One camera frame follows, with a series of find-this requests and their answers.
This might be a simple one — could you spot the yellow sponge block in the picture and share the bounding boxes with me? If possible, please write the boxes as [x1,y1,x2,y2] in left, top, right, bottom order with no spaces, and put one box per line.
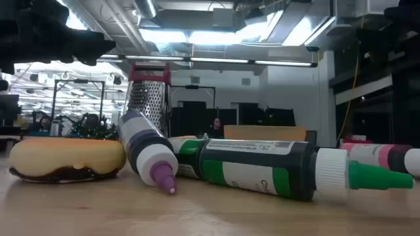
[224,125,308,142]

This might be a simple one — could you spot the long ceiling light bar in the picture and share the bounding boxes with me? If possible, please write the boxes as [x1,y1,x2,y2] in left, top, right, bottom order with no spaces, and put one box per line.
[96,54,318,68]

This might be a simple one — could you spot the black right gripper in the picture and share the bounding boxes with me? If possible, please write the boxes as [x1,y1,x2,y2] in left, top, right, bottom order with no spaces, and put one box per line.
[356,28,394,63]

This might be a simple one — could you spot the green-tipped food colouring bottle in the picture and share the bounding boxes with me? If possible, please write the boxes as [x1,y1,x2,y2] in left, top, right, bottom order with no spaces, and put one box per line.
[199,138,415,202]

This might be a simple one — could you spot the black partition panels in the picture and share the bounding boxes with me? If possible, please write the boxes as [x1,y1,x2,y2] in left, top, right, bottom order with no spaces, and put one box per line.
[170,100,296,137]

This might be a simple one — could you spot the yellow cable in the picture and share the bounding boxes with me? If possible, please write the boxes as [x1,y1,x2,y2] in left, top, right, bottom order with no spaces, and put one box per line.
[336,12,365,144]

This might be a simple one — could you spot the small black screen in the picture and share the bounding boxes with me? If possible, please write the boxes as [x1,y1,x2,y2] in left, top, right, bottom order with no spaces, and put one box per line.
[305,130,318,148]

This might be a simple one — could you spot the pink-labelled food colouring bottle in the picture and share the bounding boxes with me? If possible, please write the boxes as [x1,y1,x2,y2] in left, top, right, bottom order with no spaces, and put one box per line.
[340,143,420,178]

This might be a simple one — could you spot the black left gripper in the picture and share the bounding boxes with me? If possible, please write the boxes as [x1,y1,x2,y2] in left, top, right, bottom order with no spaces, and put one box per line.
[0,14,116,75]

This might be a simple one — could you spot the person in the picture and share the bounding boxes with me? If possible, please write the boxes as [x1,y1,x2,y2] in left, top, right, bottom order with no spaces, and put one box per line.
[83,113,100,130]
[209,117,224,139]
[37,116,53,134]

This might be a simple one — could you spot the steel box grater red trim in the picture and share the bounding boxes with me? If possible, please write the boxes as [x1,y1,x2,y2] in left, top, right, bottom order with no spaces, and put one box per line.
[123,62,172,137]

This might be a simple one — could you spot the green-labelled food colouring bottle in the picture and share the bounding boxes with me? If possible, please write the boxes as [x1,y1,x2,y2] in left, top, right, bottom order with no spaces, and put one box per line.
[168,136,211,180]

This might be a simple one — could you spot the purple-tipped food colouring bottle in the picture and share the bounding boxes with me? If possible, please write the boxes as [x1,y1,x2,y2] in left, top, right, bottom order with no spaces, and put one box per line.
[117,111,180,195]

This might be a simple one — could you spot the yellow chocolate-bottomed donut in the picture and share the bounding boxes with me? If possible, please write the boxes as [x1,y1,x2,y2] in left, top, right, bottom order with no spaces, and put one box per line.
[9,136,127,184]

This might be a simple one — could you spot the black background rig frame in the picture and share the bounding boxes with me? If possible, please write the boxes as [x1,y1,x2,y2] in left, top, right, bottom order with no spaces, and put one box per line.
[51,79,106,132]

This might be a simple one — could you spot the red box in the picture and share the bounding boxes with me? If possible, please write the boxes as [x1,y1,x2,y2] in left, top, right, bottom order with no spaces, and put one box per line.
[343,134,373,144]

